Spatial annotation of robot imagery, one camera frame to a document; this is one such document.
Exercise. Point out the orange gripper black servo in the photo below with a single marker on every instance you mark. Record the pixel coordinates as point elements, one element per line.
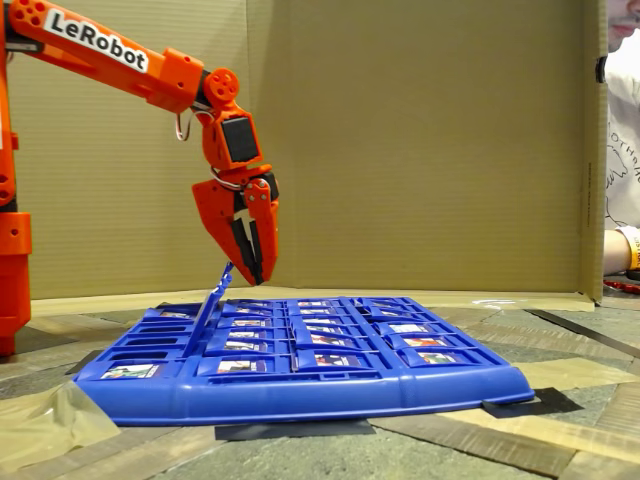
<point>216,200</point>

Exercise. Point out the orange SO-100 robot arm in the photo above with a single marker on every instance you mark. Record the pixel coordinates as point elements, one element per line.
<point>165,75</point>

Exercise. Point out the blue flip tile Lucia card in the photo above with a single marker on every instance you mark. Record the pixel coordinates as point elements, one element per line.
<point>200,325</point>

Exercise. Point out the large brown cardboard box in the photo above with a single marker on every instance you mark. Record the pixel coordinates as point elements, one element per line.
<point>400,150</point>

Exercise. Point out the blue plastic guessing game board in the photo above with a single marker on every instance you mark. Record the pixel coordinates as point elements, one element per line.
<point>300,395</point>

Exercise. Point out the black tape piece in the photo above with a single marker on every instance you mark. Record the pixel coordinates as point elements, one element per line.
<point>82,364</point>

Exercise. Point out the crumpled brown packing tape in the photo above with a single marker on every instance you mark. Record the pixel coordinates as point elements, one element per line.
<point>45,430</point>

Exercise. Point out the long black tape strip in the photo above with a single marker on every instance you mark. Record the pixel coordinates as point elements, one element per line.
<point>590,336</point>

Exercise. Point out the flat brown packing tape patch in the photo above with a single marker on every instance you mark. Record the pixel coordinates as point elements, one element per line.
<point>575,374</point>

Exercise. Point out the red patterned object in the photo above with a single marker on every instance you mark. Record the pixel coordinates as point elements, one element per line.
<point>622,286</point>

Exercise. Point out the person in white printed T-shirt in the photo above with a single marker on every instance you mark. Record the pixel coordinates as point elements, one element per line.
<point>625,125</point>

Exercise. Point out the small black object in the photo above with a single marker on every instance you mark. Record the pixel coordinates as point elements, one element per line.
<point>634,275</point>

